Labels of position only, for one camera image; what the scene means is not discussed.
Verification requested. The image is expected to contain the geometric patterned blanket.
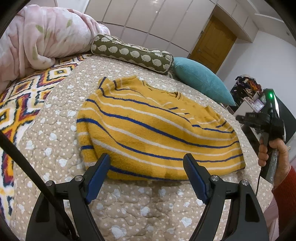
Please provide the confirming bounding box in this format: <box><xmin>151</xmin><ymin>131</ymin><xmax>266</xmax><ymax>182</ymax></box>
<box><xmin>0</xmin><ymin>54</ymin><xmax>93</xmax><ymax>223</ymax></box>

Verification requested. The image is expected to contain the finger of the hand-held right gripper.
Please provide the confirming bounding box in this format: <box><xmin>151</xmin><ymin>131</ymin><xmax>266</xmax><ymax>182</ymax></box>
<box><xmin>235</xmin><ymin>112</ymin><xmax>267</xmax><ymax>127</ymax></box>

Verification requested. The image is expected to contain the person's right hand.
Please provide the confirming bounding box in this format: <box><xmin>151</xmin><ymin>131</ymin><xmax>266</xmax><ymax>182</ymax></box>
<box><xmin>257</xmin><ymin>138</ymin><xmax>291</xmax><ymax>190</ymax></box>

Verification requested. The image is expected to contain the teal knit pillow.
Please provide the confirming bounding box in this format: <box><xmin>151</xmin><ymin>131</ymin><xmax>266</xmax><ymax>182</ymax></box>
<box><xmin>172</xmin><ymin>57</ymin><xmax>237</xmax><ymax>107</ymax></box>

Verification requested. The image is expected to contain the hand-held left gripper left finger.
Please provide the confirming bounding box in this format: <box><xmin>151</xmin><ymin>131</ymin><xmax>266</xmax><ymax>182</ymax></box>
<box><xmin>25</xmin><ymin>153</ymin><xmax>111</xmax><ymax>241</ymax></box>

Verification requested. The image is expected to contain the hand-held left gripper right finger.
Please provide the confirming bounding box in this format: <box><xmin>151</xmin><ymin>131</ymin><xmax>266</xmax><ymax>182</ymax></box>
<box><xmin>183</xmin><ymin>153</ymin><xmax>270</xmax><ymax>241</ymax></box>

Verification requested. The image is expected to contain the olive hedgehog print bolster pillow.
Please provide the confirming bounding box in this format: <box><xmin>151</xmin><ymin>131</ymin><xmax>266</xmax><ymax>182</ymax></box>
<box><xmin>91</xmin><ymin>34</ymin><xmax>174</xmax><ymax>75</ymax></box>

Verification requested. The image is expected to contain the white glossy wardrobe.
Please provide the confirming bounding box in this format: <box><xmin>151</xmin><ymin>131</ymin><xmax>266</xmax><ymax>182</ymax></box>
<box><xmin>84</xmin><ymin>0</ymin><xmax>216</xmax><ymax>54</ymax></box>

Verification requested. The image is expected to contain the pink floral blanket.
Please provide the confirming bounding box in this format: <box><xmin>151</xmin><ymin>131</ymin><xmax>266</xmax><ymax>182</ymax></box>
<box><xmin>0</xmin><ymin>5</ymin><xmax>111</xmax><ymax>93</ymax></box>

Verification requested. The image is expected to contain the thick black cable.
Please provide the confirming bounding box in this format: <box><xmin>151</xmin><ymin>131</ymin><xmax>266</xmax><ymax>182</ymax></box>
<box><xmin>0</xmin><ymin>132</ymin><xmax>80</xmax><ymax>241</ymax></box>

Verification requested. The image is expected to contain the yellow striped knit sweater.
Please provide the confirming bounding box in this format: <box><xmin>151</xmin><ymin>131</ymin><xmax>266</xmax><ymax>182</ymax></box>
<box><xmin>76</xmin><ymin>75</ymin><xmax>246</xmax><ymax>181</ymax></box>

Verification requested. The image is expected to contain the person's right forearm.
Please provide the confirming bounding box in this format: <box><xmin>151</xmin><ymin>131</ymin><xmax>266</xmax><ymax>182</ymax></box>
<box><xmin>271</xmin><ymin>166</ymin><xmax>296</xmax><ymax>241</ymax></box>

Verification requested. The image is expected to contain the beige quilted bed cover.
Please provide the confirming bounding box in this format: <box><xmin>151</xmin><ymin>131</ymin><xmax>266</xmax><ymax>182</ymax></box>
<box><xmin>9</xmin><ymin>54</ymin><xmax>275</xmax><ymax>241</ymax></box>

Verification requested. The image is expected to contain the thin black cable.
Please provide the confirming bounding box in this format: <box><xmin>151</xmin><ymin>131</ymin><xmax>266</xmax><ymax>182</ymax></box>
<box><xmin>255</xmin><ymin>166</ymin><xmax>263</xmax><ymax>194</ymax></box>

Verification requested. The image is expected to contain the wooden door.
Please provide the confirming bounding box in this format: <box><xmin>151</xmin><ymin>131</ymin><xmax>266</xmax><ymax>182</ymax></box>
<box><xmin>188</xmin><ymin>16</ymin><xmax>238</xmax><ymax>75</ymax></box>

